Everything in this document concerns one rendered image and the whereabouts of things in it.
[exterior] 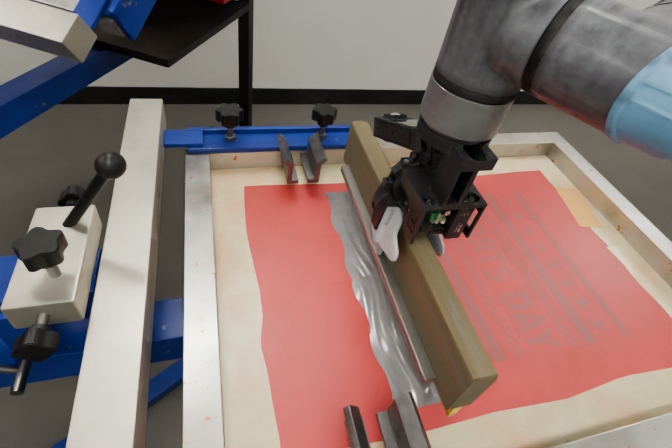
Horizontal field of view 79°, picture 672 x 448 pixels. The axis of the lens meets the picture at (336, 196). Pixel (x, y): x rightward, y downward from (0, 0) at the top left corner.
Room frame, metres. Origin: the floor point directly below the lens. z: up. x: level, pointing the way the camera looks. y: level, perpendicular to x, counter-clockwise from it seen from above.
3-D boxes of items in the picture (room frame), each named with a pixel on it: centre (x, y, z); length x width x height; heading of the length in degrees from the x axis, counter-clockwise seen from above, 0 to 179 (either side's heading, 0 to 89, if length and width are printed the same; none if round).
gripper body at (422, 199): (0.34, -0.10, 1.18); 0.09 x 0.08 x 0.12; 23
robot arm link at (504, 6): (0.34, -0.10, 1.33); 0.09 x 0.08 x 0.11; 51
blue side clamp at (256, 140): (0.58, 0.12, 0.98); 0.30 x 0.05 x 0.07; 113
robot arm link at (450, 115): (0.35, -0.10, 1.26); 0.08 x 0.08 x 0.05
